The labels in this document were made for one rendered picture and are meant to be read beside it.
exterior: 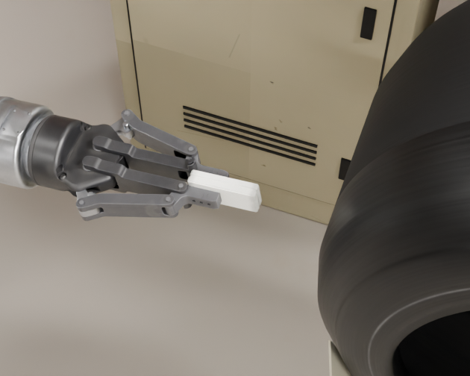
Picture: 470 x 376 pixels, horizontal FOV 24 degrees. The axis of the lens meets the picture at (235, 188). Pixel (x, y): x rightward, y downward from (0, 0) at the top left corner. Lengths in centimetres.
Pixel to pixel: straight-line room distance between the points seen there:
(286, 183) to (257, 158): 9
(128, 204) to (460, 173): 38
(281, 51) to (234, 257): 58
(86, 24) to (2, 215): 55
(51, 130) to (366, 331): 38
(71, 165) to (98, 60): 154
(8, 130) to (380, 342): 43
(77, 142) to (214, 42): 87
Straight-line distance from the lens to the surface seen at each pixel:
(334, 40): 185
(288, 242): 234
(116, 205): 107
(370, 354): 98
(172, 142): 110
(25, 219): 241
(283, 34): 188
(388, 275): 86
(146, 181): 107
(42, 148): 110
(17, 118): 112
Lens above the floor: 206
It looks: 59 degrees down
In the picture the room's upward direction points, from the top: straight up
